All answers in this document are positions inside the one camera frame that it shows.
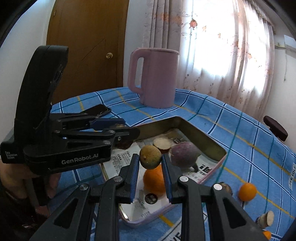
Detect person's left hand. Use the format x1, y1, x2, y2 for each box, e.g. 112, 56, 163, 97
0, 158, 61, 207

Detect dark round stool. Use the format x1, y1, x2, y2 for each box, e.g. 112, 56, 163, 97
263, 115, 288, 142

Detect white air conditioner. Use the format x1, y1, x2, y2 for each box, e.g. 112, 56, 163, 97
284, 35, 296, 52

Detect blue plaid tablecloth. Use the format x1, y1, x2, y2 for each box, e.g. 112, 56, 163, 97
50, 87, 295, 240

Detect pink metal tin box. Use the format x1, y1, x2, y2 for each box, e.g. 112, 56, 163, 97
101, 116, 227, 227

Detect pink plastic pitcher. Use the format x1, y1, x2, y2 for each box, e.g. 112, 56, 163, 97
127, 48, 179, 108

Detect orange fruit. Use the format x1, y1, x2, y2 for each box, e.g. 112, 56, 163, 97
238, 183, 257, 202
262, 230, 271, 240
143, 165, 166, 196

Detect wooden door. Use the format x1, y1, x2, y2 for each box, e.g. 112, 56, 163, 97
46, 0, 129, 103

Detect cut sweet potato piece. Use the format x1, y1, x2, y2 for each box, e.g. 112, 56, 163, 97
255, 210, 274, 229

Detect black smartphone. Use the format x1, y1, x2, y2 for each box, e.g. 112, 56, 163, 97
82, 104, 111, 118

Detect purple round turnip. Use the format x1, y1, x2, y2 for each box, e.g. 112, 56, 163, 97
170, 142, 202, 173

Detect sheer floral curtain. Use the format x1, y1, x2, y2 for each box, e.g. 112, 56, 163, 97
143, 0, 275, 120

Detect green-brown round fruit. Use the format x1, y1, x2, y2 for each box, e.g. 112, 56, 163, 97
139, 145, 162, 170

